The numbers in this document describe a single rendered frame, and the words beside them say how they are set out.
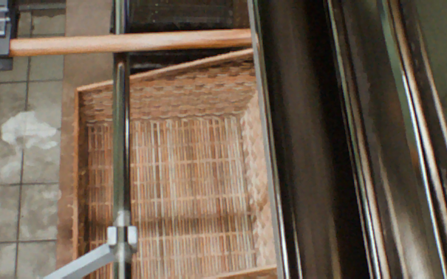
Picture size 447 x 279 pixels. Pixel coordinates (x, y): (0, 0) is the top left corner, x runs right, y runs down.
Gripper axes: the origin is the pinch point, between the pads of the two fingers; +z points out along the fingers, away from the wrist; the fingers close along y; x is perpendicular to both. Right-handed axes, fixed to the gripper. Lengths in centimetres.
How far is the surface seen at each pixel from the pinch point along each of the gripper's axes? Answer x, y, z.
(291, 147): -45, -21, 38
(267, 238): -48, 53, 11
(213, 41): -36.8, -0.9, 1.4
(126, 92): -21.4, 2.2, 9.5
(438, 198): -53, -54, 66
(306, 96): -48, -21, 29
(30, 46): -5.0, -1.2, 1.2
